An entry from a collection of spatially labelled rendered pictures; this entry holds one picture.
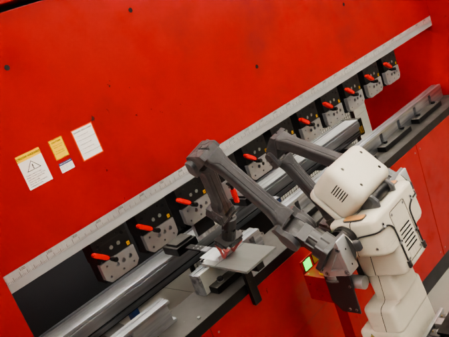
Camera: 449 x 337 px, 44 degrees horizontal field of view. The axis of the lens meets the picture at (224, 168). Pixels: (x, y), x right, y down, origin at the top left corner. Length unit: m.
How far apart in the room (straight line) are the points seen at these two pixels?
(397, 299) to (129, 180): 1.00
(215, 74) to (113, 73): 0.48
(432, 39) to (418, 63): 0.19
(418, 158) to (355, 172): 1.65
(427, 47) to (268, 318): 2.19
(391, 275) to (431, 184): 1.70
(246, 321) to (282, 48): 1.23
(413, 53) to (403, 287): 2.33
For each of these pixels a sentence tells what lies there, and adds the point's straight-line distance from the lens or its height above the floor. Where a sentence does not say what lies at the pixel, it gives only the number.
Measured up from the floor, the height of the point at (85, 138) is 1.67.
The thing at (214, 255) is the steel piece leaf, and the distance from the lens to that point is 2.34.
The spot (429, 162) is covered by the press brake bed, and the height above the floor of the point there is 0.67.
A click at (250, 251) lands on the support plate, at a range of 2.28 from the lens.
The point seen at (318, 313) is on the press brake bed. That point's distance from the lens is 2.70.
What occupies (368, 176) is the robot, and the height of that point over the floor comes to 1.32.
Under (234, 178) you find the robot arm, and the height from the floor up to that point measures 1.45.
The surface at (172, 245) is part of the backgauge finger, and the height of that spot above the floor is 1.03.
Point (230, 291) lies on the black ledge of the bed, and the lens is 2.31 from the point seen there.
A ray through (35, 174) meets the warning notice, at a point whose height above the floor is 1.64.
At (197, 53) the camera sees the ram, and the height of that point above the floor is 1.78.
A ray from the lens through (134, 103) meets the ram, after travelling 2.10.
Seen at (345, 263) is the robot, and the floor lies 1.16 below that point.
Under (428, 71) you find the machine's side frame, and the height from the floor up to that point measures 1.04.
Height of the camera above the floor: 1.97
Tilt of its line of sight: 17 degrees down
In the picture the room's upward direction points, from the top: 20 degrees counter-clockwise
